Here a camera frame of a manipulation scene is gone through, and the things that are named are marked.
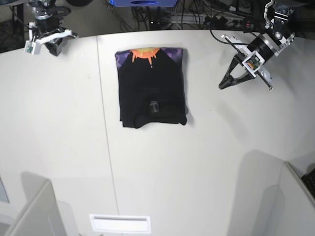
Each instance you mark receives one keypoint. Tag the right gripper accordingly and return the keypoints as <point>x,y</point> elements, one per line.
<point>48,30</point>

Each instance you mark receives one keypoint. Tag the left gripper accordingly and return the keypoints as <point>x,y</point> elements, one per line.
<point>268,45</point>

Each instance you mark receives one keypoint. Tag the black T-shirt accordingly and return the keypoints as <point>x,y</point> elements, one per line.
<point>151,86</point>

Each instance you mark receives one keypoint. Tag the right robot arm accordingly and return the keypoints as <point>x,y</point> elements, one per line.
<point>48,7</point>

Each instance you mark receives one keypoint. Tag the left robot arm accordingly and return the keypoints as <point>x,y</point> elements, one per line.
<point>276,16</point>

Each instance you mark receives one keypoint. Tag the white power strip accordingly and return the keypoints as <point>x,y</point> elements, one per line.
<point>223,22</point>

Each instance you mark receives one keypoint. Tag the blue box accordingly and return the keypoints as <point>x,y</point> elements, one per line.
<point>149,3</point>

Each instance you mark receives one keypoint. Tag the black keyboard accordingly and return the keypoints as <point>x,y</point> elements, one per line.
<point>309,181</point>

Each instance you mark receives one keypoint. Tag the white right partition panel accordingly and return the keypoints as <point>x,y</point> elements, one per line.
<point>293,211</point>

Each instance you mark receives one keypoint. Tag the white partition panel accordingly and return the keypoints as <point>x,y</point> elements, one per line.
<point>293,211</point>
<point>40,216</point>

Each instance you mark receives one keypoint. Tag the white left partition panel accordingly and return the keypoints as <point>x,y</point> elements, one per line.
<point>40,216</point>

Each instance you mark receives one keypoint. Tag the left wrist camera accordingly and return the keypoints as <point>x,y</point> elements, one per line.
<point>253,62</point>

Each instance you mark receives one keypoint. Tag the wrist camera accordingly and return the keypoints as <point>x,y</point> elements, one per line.
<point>253,62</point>
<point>32,48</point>

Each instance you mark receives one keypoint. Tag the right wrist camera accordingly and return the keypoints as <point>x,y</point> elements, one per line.
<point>32,48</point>

